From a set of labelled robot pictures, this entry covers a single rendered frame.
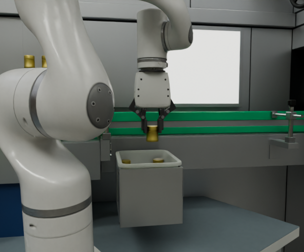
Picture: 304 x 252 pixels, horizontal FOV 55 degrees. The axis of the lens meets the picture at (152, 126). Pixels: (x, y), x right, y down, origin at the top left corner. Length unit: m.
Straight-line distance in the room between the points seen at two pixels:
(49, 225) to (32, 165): 0.10
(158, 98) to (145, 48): 0.14
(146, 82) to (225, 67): 0.58
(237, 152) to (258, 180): 0.34
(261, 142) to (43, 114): 0.90
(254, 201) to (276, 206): 0.12
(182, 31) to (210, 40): 0.55
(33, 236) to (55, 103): 0.23
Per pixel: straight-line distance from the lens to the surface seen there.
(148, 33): 0.80
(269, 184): 1.49
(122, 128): 1.04
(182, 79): 1.25
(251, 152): 1.17
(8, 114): 0.52
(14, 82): 0.51
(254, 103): 1.40
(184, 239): 0.97
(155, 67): 0.79
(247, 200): 1.46
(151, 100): 0.80
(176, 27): 0.76
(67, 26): 0.48
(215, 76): 1.30
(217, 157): 1.12
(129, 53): 1.22
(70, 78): 0.43
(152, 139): 0.82
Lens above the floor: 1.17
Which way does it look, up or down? 5 degrees down
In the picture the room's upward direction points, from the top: straight up
